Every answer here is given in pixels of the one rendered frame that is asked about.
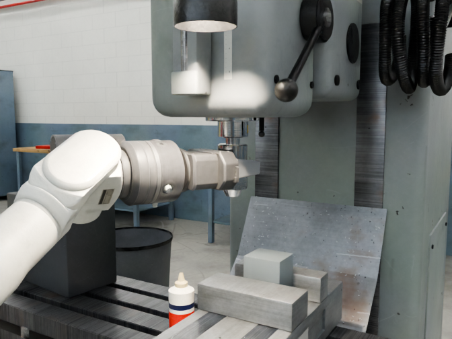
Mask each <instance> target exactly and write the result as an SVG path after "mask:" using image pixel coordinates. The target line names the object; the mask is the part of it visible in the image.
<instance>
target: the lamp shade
mask: <svg viewBox="0 0 452 339"><path fill-rule="evenodd" d="M174 28H176V29H179V30H183V31H189V32H224V31H230V30H234V29H236V28H237V0H174Z"/></svg>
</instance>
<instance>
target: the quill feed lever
mask: <svg viewBox="0 0 452 339"><path fill-rule="evenodd" d="M299 19H300V26H301V32H302V35H303V37H304V39H305V40H306V41H307V42H306V44H305V46H304V47H303V50H302V51H301V54H300V55H299V58H298V59H297V61H296V63H295V65H294V67H293V69H292V71H291V72H290V74H289V76H288V78H286V79H281V80H280V81H279V82H278V83H277V84H276V86H275V88H274V93H275V96H276V97H277V98H278V100H280V101H282V102H291V101H293V100H294V99H295V98H296V97H297V94H298V91H299V89H298V86H297V84H296V81H297V79H298V77H299V75H300V73H301V71H302V69H303V67H304V65H305V63H306V61H307V59H308V57H309V55H310V53H311V51H312V49H313V47H314V45H315V44H316V43H325V42H327V41H328V39H330V37H331V35H332V31H333V26H334V13H333V8H332V3H331V1H330V0H303V1H302V4H301V8H300V16H299Z"/></svg>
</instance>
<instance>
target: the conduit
mask: <svg viewBox="0 0 452 339"><path fill-rule="evenodd" d="M410 1H411V26H410V27H411V28H410V29H411V30H410V36H409V37H410V38H409V45H408V46H409V47H408V48H409V49H408V50H409V51H408V59H407V55H406V35H404V34H405V33H404V32H405V31H404V30H405V28H404V27H405V17H406V8H407V4H408V0H381V5H380V24H379V25H380V26H379V27H380V31H379V32H380V33H379V34H380V35H379V37H380V38H379V59H378V60H379V61H378V62H379V63H378V64H379V65H378V66H379V67H378V68H379V78H380V81H381V83H382V84H384V85H385V86H390V85H393V84H394V83H395V82H396V81H397V80H398V81H399V85H400V87H401V89H402V91H403V92H404V93H406V94H411V93H414V92H415V90H416V87H417V83H418V86H420V87H421V88H426V87H428V86H430V88H431V89H432V92H433V93H434V94H435V95H437V96H444V95H446V94H447V93H448V92H449V91H450V89H451V87H452V53H449V54H446V55H445V61H444V60H443V59H444V58H443V57H444V49H445V48H444V47H445V39H446V38H445V37H446V35H445V34H446V31H447V30H446V29H447V28H452V16H451V20H450V22H449V25H447V23H448V22H447V21H448V18H449V17H448V16H449V14H448V13H449V8H450V7H449V6H450V4H452V0H436V5H435V12H434V13H435V14H434V15H432V16H429V15H430V14H429V13H430V2H432V1H434V0H410ZM391 41H392V42H391ZM391 43H392V44H391ZM391 46H393V47H391ZM391 48H393V50H392V51H393V61H392V64H391ZM443 61H444V62H445V63H444V62H443ZM443 63H444V68H443Z"/></svg>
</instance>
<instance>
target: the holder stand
mask: <svg viewBox="0 0 452 339"><path fill-rule="evenodd" d="M18 192H19V191H18ZM18 192H9V193H7V208H9V207H10V206H11V205H12V204H13V203H14V200H15V197H16V195H17V193H18ZM23 280H25V281H27V282H29V283H32V284H34V285H37V286H39V287H42V288H44V289H47V290H49V291H52V292H54V293H57V294H59V295H62V296H64V297H67V298H70V297H74V296H76V295H80V294H82V293H85V292H88V291H91V290H94V289H97V288H100V287H102V286H105V285H108V284H111V283H115V282H116V232H115V207H114V204H113V205H112V206H111V207H110V208H109V209H108V210H104V211H101V213H100V215H99V217H98V218H97V219H96V220H94V221H92V222H90V223H85V224H76V223H72V225H71V228H70V230H69V231H68V232H67V233H66V234H65V235H64V236H63V237H62V238H61V239H60V240H59V241H58V242H57V243H56V244H55V245H54V246H53V247H52V248H51V249H50V250H49V251H48V252H47V253H46V254H45V255H44V257H43V258H42V259H41V260H40V261H39V262H38V263H37V264H36V265H35V266H34V267H33V268H32V269H31V270H30V271H29V272H28V273H27V275H26V276H25V277H24V279H23Z"/></svg>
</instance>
